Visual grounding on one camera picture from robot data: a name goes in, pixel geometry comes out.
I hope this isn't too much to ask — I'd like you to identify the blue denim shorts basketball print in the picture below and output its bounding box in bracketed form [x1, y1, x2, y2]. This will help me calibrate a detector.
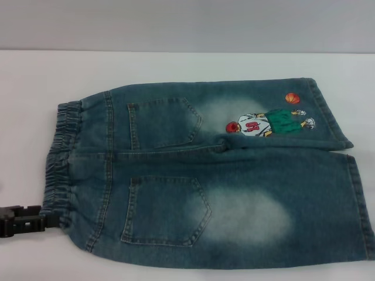
[40, 76, 375, 281]

